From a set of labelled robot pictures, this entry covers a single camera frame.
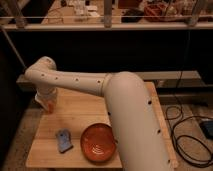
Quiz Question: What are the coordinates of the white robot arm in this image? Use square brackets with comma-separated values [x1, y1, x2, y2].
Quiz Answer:
[25, 56, 174, 171]

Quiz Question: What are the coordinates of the orange ridged bowl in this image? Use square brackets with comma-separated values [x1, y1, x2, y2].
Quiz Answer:
[80, 123, 116, 163]

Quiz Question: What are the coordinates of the blue sponge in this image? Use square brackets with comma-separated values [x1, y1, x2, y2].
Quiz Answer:
[56, 129, 73, 153]

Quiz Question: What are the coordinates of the dark power adapter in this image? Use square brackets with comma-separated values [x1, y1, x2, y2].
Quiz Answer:
[200, 121, 213, 140]

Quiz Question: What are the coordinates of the metal railing shelf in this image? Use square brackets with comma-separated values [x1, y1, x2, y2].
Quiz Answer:
[0, 0, 213, 31]

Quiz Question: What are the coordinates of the black floor cable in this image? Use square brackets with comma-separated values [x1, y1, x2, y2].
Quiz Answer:
[164, 105, 213, 169]

